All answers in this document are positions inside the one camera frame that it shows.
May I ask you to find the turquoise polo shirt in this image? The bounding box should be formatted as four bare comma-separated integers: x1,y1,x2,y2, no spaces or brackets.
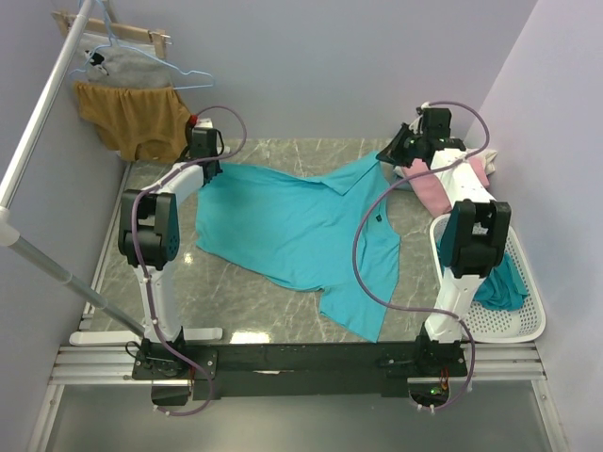
195,153,400,342

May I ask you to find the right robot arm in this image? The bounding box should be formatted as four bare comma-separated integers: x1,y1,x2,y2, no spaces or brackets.
377,102,512,362

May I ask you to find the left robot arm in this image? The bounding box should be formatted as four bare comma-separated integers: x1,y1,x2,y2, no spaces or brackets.
118,123,225,358

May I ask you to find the brown mustard shirt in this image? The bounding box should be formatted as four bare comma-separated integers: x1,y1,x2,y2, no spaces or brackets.
73,82,191,164

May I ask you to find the pink folded shirt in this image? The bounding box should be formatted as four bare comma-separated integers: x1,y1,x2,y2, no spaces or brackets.
394,157,490,217

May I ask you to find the cream white shirt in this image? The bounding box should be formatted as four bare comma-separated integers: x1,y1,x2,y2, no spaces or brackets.
392,149,497,186

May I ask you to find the grey panda shirt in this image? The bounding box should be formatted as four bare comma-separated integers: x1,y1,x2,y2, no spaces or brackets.
72,33,171,89

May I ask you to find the teal shirt in basket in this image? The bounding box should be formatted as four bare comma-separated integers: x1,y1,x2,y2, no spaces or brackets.
435,234,530,312

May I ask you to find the white laundry basket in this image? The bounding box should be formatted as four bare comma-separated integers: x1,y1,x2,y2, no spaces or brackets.
425,215,546,344

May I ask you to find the white clothes rack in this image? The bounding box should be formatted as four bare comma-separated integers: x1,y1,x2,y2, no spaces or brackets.
0,0,224,347

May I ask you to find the black base beam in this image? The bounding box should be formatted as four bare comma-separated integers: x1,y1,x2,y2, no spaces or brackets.
132,339,474,406

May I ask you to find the light blue wire hanger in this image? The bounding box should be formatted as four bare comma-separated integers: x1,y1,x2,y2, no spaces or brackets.
67,1,216,91

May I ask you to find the aluminium rail frame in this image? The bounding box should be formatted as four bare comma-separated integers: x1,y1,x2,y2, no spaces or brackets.
49,343,547,385

